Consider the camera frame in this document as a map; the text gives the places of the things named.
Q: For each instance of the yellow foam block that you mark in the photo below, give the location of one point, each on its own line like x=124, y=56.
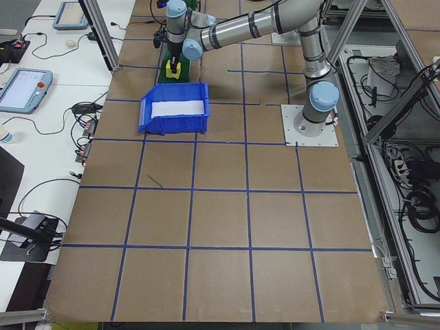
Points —
x=173, y=75

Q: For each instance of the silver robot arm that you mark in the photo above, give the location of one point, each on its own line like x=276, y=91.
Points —
x=240, y=27

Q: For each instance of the green belt conveyor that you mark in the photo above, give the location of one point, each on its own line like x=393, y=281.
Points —
x=185, y=74

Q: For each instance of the blue plastic bin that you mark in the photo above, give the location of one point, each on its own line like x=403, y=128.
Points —
x=172, y=125

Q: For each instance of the black power adapter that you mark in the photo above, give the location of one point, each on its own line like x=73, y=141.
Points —
x=91, y=36

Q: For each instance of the black power brick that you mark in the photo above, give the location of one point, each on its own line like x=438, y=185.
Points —
x=82, y=109

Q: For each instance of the small cream round object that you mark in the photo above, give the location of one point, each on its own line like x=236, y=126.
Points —
x=71, y=43

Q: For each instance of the blue grey teach pendant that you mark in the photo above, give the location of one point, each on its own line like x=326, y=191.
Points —
x=70, y=15
x=24, y=89

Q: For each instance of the white paper cup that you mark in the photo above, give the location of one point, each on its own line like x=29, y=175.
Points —
x=7, y=135

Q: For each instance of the black monitor panel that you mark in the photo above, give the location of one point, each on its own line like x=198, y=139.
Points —
x=8, y=182

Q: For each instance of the white crumpled bag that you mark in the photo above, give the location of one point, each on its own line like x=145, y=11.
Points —
x=381, y=79

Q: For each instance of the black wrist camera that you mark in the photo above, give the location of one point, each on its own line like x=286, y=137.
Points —
x=158, y=38
x=162, y=4

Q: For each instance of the aluminium profile post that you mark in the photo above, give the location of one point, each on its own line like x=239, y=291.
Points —
x=103, y=38

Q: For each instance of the white square base plate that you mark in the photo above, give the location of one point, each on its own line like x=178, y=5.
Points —
x=326, y=137
x=285, y=39

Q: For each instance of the metal bar frame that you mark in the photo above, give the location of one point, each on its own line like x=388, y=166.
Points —
x=398, y=108

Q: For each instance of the black camera stand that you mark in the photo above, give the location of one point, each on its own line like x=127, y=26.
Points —
x=20, y=252

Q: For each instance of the small white bracket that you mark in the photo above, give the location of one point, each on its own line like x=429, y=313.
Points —
x=386, y=264

